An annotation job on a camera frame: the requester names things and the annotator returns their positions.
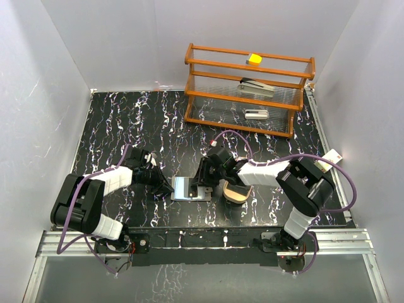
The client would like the grey black stapler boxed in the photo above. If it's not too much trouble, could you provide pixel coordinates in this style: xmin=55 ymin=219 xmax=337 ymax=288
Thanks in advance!
xmin=237 ymin=78 xmax=275 ymax=98

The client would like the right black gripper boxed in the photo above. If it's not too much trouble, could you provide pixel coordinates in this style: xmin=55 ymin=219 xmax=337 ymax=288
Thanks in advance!
xmin=193 ymin=157 xmax=226 ymax=187

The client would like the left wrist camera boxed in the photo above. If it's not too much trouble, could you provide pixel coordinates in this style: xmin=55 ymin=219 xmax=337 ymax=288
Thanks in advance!
xmin=143 ymin=151 xmax=157 ymax=167

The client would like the white card box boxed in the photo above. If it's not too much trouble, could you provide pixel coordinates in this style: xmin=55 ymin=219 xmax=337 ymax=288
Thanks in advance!
xmin=315 ymin=149 xmax=343 ymax=173

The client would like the small white stapler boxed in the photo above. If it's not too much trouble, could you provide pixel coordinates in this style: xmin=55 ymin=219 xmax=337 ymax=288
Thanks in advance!
xmin=244 ymin=109 xmax=268 ymax=120

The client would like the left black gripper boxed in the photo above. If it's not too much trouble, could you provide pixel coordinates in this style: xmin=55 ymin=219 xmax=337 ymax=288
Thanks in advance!
xmin=140 ymin=163 xmax=174 ymax=194

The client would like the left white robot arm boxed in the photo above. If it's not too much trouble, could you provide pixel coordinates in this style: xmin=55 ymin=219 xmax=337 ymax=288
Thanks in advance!
xmin=50 ymin=145 xmax=174 ymax=252

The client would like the yellow white block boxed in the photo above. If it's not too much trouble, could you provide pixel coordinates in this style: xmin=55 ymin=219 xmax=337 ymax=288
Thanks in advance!
xmin=246 ymin=53 xmax=263 ymax=66

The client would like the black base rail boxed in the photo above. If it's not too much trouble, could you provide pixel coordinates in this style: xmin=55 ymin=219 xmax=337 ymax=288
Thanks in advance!
xmin=95 ymin=227 xmax=319 ymax=267

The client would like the orange wooden shelf rack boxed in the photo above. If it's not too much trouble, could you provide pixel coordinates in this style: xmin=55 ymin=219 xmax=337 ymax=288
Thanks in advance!
xmin=184 ymin=44 xmax=316 ymax=138

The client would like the black credit card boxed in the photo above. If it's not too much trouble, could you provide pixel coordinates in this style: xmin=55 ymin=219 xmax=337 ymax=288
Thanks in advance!
xmin=186 ymin=177 xmax=198 ymax=198

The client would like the oval wooden tray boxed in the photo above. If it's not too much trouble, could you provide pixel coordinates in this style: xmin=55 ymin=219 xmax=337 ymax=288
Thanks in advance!
xmin=223 ymin=181 xmax=252 ymax=205

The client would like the grey card holder wallet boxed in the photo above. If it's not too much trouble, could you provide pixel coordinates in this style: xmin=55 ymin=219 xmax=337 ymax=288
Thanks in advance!
xmin=170 ymin=177 xmax=213 ymax=202

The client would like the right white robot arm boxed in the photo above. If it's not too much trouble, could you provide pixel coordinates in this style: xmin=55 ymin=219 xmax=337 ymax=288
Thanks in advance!
xmin=191 ymin=146 xmax=335 ymax=251

